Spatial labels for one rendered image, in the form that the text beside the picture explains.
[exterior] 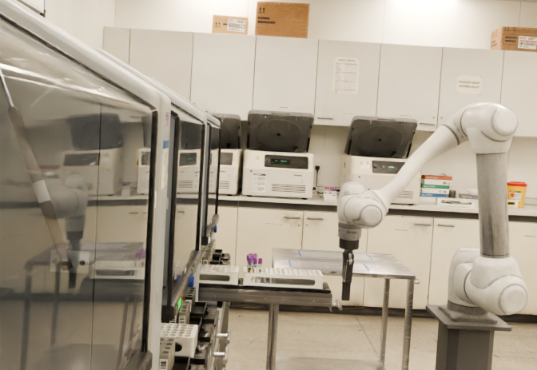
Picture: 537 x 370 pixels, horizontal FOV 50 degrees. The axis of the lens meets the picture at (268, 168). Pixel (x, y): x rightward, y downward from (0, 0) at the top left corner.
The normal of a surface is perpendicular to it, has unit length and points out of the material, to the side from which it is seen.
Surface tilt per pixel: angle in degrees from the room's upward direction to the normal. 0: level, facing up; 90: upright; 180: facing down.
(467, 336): 90
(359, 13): 90
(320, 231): 90
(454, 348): 90
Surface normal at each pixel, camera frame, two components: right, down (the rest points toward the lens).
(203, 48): 0.02, 0.05
